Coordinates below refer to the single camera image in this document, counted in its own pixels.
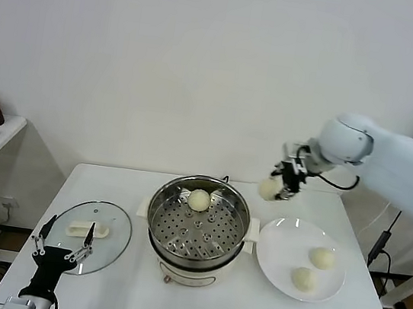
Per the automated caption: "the stainless steel steamer basket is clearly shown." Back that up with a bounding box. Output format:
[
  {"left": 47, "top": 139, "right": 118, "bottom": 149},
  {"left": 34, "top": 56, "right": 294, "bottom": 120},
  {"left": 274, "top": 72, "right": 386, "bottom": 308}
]
[{"left": 130, "top": 167, "right": 267, "bottom": 276}]

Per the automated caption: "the white side table with laptop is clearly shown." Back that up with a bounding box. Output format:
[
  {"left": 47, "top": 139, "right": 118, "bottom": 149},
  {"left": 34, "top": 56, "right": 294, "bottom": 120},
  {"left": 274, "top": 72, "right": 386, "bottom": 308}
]
[{"left": 376, "top": 210, "right": 413, "bottom": 309}]

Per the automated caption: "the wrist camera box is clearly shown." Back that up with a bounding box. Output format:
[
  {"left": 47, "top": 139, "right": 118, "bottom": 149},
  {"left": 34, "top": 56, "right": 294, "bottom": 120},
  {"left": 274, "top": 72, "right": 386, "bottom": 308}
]
[
  {"left": 2, "top": 295, "right": 37, "bottom": 309},
  {"left": 279, "top": 140, "right": 315, "bottom": 174}
]

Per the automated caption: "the glass pot lid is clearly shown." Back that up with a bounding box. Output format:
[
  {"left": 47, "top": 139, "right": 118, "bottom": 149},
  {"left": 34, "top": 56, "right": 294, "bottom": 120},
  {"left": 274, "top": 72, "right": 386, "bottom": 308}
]
[{"left": 39, "top": 193, "right": 137, "bottom": 282}]

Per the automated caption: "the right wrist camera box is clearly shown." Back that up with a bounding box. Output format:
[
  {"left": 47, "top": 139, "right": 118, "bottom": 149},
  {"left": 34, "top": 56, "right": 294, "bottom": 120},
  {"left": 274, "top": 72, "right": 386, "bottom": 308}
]
[{"left": 279, "top": 140, "right": 315, "bottom": 174}]

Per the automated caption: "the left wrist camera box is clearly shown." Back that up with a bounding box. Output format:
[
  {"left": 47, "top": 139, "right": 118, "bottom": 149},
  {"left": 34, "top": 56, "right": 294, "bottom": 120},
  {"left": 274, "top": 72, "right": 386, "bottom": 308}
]
[{"left": 2, "top": 295, "right": 37, "bottom": 309}]

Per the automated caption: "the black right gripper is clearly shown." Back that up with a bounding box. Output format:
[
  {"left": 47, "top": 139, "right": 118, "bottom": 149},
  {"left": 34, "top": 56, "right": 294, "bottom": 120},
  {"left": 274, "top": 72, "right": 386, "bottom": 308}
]
[{"left": 266, "top": 158, "right": 311, "bottom": 205}]

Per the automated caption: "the black cable with adapter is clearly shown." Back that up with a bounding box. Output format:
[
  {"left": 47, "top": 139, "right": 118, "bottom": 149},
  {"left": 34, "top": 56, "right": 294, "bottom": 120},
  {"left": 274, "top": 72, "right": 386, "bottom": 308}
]
[{"left": 362, "top": 207, "right": 403, "bottom": 302}]

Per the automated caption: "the white steamed baozi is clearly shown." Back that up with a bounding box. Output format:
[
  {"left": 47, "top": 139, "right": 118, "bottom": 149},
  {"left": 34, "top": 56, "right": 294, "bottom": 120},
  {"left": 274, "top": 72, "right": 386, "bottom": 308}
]
[
  {"left": 186, "top": 188, "right": 212, "bottom": 214},
  {"left": 308, "top": 244, "right": 338, "bottom": 272},
  {"left": 256, "top": 175, "right": 284, "bottom": 203},
  {"left": 289, "top": 265, "right": 319, "bottom": 294}
]

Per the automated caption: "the white laptop cable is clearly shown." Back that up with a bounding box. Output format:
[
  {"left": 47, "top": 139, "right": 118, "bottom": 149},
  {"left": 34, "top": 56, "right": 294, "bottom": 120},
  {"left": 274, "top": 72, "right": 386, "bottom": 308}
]
[{"left": 357, "top": 195, "right": 393, "bottom": 243}]

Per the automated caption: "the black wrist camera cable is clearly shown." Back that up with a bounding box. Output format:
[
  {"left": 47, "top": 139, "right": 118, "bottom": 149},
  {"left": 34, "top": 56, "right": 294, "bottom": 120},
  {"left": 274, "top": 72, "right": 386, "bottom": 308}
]
[{"left": 302, "top": 164, "right": 362, "bottom": 193}]

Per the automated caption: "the white wall socket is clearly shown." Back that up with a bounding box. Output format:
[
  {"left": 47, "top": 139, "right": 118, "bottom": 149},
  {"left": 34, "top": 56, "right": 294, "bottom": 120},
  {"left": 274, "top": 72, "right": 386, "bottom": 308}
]
[{"left": 0, "top": 195, "right": 23, "bottom": 212}]

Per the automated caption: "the white electric cooking pot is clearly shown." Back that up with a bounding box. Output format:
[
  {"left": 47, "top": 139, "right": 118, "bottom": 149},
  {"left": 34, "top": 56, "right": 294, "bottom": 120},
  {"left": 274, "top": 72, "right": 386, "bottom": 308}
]
[{"left": 140, "top": 226, "right": 257, "bottom": 297}]

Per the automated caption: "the white round plate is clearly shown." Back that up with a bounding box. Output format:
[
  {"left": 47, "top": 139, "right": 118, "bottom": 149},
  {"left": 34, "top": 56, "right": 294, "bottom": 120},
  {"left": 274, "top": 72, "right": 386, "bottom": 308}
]
[{"left": 249, "top": 214, "right": 354, "bottom": 307}]

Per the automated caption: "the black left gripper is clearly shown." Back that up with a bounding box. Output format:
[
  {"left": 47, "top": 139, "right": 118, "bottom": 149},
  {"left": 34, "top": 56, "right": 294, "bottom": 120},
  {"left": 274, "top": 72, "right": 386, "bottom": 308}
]
[{"left": 18, "top": 211, "right": 98, "bottom": 307}]

